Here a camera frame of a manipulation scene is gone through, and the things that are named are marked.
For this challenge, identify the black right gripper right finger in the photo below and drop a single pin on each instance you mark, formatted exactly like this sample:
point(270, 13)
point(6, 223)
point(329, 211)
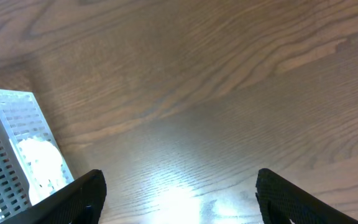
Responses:
point(280, 201)

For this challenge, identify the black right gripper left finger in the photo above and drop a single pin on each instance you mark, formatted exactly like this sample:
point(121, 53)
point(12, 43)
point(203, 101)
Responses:
point(79, 202)

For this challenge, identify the clear white plastic basket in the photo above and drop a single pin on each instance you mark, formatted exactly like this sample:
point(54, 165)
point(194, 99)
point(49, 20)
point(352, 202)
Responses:
point(21, 118)

